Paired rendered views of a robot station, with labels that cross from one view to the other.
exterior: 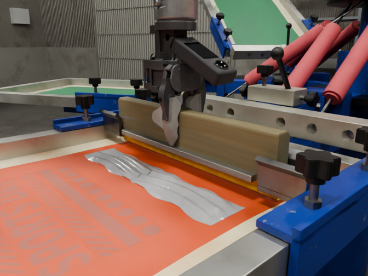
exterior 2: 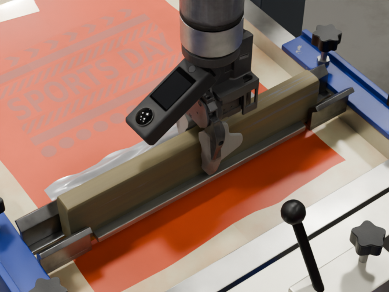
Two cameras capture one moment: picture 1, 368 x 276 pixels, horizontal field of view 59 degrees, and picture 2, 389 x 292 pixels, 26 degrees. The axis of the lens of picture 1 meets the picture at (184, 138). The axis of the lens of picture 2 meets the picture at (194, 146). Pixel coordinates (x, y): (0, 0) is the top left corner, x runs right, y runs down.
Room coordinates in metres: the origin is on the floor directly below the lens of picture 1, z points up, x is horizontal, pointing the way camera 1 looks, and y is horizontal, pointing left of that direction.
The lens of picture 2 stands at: (0.65, -0.76, 1.86)
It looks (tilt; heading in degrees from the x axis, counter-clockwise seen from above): 47 degrees down; 96
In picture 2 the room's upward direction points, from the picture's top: straight up
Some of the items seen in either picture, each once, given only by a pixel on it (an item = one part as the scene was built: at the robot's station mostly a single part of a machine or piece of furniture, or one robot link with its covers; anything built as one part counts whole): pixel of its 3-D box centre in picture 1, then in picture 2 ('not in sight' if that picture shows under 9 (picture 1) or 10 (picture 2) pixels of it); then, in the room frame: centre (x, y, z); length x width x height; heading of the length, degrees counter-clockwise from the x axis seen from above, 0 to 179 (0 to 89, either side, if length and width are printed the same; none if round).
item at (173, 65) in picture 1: (173, 58); (215, 75); (0.59, 0.02, 1.15); 0.09 x 0.08 x 0.12; 42
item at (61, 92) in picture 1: (129, 73); not in sight; (1.41, 0.23, 1.05); 1.08 x 0.61 x 0.23; 72
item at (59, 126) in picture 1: (117, 126); (356, 104); (0.79, 0.17, 0.98); 0.30 x 0.05 x 0.07; 132
